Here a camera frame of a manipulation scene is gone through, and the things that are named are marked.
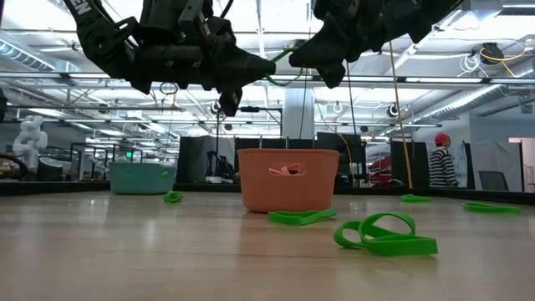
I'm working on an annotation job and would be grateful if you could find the teal plastic basket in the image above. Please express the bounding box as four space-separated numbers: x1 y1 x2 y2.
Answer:
108 161 178 196

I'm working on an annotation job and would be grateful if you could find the black aluminium table frame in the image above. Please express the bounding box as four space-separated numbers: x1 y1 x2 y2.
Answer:
0 179 535 207

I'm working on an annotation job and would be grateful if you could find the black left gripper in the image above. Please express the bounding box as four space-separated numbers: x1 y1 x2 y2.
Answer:
132 0 278 117

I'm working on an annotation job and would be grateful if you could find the plain white hanging cloth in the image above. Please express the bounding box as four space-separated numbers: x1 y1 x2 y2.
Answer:
470 140 522 192

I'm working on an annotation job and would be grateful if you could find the white patterned hanging cloth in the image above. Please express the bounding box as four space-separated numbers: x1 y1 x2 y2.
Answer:
455 140 469 189

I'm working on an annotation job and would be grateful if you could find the person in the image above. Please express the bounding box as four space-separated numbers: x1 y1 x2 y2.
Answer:
428 132 460 188

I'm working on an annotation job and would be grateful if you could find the yellow cable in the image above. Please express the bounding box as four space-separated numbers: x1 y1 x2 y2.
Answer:
388 41 415 190

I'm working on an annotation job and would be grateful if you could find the orange rubber band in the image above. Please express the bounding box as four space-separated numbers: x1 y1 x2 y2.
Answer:
268 163 303 177

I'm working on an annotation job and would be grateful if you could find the black metal gantry frame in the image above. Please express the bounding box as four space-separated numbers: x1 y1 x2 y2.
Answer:
215 105 284 177

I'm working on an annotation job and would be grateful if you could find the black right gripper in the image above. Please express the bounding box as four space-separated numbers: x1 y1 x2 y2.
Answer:
288 0 420 89

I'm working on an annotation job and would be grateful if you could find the orange plastic basket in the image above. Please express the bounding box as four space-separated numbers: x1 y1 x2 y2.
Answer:
237 148 341 214

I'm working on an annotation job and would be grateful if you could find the black shelf frame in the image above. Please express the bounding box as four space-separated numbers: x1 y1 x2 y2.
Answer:
69 141 145 181

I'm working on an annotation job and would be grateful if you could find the white building column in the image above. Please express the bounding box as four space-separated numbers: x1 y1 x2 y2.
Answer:
283 87 315 141

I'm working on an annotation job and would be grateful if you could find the black chair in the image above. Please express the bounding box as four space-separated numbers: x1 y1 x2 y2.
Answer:
478 170 510 192

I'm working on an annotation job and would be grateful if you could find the black hanging cable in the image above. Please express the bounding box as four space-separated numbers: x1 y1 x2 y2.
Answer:
344 62 359 141

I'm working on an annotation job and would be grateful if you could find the black partition panel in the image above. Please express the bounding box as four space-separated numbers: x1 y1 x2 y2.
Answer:
315 132 368 188
178 135 236 186
390 140 431 190

